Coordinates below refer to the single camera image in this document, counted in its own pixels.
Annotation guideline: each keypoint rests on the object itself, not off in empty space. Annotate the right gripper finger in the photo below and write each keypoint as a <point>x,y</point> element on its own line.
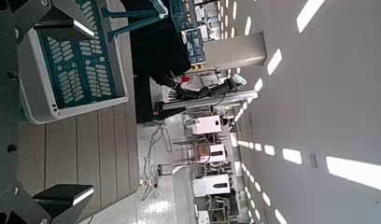
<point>70,29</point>
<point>67,194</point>

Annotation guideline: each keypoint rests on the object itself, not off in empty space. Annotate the large blue mesh crate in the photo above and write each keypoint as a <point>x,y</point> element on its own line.
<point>183,14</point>

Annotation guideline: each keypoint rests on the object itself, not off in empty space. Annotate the small blue mesh crate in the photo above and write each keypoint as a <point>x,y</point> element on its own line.
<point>195,46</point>

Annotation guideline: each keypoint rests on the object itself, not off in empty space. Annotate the white power strip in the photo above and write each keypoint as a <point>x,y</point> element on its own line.
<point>148,183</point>

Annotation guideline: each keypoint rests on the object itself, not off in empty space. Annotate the small grey floor box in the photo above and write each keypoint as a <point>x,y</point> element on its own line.
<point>166,169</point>

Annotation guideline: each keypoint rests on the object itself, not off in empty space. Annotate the grey robot lift column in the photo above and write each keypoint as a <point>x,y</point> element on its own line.
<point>210,101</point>

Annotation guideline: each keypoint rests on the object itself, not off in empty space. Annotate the grey building pillar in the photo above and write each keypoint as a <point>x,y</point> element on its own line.
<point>235,49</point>

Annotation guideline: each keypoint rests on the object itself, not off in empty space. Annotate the rectangular ceiling light panel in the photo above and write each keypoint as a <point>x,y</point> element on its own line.
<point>292,156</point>
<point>359,174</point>
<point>310,14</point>
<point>274,61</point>

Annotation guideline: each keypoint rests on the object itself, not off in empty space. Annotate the small wicker chair metal frame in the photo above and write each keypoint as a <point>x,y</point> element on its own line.
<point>201,152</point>

